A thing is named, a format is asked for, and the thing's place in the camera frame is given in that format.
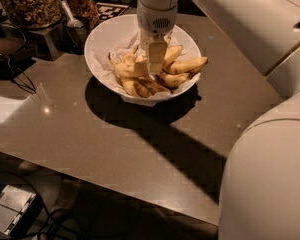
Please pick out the front left yellow banana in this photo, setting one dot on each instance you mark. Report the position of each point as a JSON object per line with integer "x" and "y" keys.
{"x": 134, "y": 88}

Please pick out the white bowl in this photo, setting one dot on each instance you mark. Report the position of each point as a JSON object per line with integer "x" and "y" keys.
{"x": 116, "y": 36}

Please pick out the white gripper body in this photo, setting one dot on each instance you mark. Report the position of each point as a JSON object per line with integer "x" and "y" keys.
{"x": 156, "y": 21}

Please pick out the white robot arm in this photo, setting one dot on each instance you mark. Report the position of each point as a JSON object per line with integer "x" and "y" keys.
{"x": 260, "y": 189}

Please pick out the grey box on floor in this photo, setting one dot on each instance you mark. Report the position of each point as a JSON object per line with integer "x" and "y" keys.
{"x": 15, "y": 208}

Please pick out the front middle yellow banana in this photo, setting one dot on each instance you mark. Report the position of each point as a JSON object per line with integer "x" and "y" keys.
{"x": 153, "y": 86}

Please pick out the black white fiducial marker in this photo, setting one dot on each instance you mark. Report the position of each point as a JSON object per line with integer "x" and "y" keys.
{"x": 108, "y": 11}

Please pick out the back small yellow banana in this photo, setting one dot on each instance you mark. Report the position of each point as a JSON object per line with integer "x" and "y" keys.
{"x": 128, "y": 57}

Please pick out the metal jar stand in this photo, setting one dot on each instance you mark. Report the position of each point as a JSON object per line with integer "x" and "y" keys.
{"x": 48, "y": 43}

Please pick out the dark scoop cup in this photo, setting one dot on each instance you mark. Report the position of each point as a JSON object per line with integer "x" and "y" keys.
{"x": 74, "y": 38}

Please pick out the lower right yellow banana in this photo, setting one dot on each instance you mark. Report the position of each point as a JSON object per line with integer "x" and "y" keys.
{"x": 171, "y": 81}

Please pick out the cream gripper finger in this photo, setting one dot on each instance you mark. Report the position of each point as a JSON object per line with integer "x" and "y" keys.
{"x": 155, "y": 56}

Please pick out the black appliance with cable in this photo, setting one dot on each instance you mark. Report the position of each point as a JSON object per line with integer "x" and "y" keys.
{"x": 16, "y": 56}

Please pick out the glass jar of nuts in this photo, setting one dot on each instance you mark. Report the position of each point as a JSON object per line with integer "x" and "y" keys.
{"x": 32, "y": 14}

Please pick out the long yellow banana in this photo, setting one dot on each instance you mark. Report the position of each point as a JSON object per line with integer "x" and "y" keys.
{"x": 139, "y": 67}

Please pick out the white plastic scoop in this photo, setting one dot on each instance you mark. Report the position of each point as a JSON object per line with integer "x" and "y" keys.
{"x": 72, "y": 22}

